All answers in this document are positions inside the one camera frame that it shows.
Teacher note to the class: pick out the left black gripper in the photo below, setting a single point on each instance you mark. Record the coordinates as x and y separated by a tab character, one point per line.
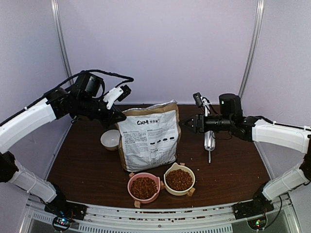
112	117

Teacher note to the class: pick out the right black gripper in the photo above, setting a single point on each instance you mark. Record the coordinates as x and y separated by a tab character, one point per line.
199	121

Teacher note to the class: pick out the silver metal scoop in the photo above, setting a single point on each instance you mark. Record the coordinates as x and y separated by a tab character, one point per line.
209	143

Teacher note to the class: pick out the brown pet food bag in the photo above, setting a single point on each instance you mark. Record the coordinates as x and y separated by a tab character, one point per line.
149	136

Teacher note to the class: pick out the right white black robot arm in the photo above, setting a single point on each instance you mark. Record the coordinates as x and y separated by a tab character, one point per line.
254	129

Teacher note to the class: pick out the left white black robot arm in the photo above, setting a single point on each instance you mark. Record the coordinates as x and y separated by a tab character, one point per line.
92	96

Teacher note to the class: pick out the cream cat-ear pet bowl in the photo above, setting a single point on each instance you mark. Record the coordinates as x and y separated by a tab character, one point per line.
176	166

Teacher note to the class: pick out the pink pet bowl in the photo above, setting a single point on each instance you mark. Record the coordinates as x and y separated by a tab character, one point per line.
149	175

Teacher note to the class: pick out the white ceramic bowl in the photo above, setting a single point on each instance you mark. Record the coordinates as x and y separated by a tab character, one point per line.
110	139

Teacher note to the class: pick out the brown kibble in cream bowl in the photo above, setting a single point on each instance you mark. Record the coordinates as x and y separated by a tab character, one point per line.
179	180

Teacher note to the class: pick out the brown kibble in pink bowl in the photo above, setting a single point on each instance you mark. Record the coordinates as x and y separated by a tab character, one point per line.
143	188

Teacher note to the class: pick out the wooden bowl stand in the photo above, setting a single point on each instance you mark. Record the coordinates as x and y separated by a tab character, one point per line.
137	204

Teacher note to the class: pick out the right circuit board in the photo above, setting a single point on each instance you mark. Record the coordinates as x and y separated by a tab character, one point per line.
257	223

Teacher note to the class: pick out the circuit board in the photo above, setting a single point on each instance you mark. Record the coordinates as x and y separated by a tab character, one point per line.
257	223
61	223

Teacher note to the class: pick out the left circuit board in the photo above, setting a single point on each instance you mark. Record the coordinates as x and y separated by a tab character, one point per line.
61	223

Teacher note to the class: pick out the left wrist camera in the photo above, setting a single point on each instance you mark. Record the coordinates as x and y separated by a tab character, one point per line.
117	93

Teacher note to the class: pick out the front aluminium rail frame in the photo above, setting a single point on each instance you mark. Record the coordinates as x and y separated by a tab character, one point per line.
210	219

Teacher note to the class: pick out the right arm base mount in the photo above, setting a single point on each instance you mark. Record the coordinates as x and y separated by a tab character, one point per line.
257	206

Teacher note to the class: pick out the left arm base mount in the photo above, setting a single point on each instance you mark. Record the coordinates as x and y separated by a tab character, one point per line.
59	206

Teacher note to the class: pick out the left aluminium corner post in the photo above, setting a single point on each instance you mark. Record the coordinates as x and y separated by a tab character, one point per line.
60	36

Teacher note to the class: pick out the aluminium corner post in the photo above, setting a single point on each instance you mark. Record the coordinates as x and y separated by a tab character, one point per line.
60	36
253	45

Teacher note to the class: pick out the right aluminium corner post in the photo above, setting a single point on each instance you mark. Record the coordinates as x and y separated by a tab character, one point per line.
253	45

